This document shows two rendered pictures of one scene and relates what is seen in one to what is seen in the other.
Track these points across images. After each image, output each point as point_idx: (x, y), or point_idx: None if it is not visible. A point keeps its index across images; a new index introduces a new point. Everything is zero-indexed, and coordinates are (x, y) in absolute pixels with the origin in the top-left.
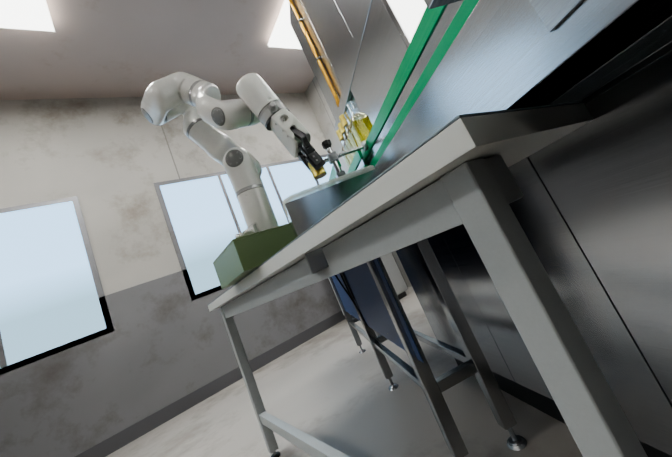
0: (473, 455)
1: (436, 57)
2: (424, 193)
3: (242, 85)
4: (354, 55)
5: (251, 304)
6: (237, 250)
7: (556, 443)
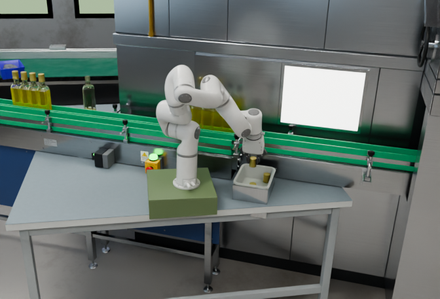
0: (201, 282)
1: (326, 157)
2: None
3: (259, 120)
4: (223, 50)
5: (139, 225)
6: (217, 203)
7: (230, 266)
